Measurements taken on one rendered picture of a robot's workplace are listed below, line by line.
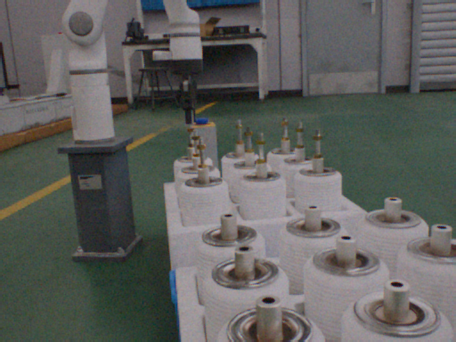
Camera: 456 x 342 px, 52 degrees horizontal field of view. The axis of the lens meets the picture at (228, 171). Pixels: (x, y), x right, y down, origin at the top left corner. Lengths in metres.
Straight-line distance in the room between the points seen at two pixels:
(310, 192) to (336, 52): 5.15
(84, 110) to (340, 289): 0.84
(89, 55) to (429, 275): 0.94
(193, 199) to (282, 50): 5.22
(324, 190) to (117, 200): 0.54
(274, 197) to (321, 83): 5.16
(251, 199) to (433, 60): 5.36
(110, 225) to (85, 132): 0.24
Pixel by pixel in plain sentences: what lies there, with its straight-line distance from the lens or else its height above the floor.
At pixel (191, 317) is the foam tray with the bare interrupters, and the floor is 0.18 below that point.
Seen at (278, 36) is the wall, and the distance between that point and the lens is 6.06.
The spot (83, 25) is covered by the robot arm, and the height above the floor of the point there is 0.58.
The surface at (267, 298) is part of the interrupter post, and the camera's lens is 0.43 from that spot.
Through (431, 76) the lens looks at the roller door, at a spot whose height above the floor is 0.19.
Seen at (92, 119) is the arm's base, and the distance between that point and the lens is 1.20.
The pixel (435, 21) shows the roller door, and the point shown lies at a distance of 6.20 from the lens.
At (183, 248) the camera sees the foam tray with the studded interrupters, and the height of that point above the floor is 0.15.
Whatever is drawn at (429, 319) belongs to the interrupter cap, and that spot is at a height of 0.25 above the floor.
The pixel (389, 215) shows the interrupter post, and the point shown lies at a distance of 0.70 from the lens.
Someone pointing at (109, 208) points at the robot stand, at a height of 0.14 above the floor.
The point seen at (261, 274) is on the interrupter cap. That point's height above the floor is 0.25.
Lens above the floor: 0.48
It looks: 13 degrees down
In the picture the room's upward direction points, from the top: 3 degrees counter-clockwise
